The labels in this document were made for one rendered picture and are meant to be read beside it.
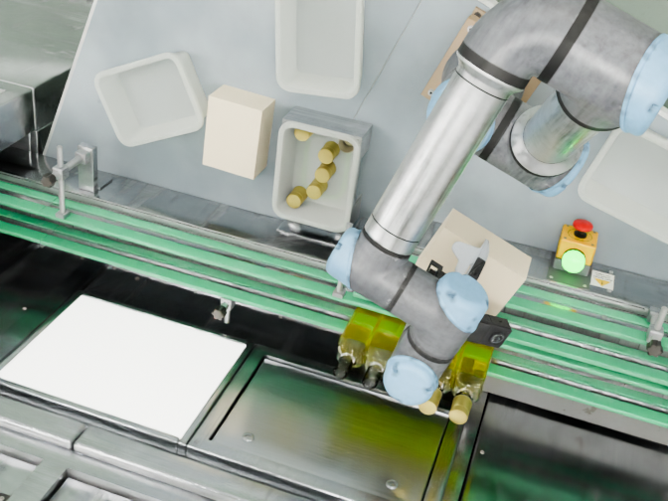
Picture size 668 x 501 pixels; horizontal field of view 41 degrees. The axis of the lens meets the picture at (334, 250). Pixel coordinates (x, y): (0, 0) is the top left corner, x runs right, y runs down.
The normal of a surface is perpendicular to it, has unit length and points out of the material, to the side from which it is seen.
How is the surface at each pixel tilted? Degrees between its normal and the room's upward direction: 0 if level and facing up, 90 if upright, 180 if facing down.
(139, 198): 90
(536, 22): 25
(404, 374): 0
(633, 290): 90
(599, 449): 90
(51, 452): 90
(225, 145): 0
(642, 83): 14
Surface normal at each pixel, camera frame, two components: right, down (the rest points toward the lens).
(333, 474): 0.11, -0.85
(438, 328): -0.33, 0.46
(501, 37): -0.51, 0.13
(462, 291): 0.40, -0.72
